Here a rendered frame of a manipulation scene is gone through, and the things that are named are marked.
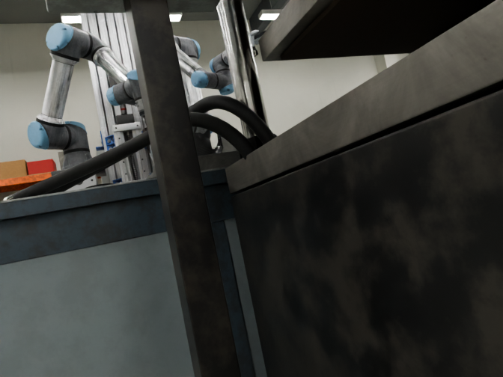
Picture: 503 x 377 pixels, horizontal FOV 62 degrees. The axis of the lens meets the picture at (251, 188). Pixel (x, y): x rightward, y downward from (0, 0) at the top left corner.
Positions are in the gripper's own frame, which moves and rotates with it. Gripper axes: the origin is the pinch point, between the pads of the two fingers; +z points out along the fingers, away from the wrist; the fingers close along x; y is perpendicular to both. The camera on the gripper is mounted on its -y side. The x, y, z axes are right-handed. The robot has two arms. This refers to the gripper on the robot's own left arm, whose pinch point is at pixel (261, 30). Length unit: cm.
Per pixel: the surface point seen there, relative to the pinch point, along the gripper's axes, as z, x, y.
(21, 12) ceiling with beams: -504, -110, -271
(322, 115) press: 85, 100, 55
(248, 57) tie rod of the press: 55, 77, 35
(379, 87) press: 95, 104, 55
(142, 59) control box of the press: 62, 108, 38
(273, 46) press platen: 63, 77, 36
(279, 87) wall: -380, -479, -85
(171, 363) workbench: 28, 102, 95
